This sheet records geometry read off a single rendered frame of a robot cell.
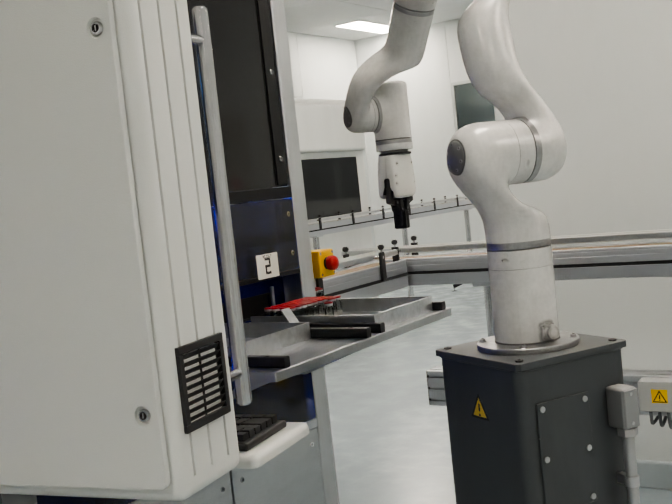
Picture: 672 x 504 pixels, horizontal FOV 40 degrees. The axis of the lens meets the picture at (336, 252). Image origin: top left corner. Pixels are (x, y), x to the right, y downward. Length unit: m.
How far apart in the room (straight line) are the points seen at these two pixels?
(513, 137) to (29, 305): 0.88
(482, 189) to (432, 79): 9.42
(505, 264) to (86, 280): 0.80
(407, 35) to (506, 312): 0.65
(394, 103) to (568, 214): 1.52
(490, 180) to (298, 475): 1.05
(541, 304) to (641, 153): 1.75
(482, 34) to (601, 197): 1.78
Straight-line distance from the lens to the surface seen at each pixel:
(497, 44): 1.78
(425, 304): 2.19
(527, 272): 1.73
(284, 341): 1.93
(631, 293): 3.49
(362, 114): 2.08
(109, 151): 1.24
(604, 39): 3.49
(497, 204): 1.71
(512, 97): 1.79
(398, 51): 2.06
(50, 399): 1.35
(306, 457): 2.45
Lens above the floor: 1.19
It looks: 4 degrees down
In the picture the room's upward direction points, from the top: 6 degrees counter-clockwise
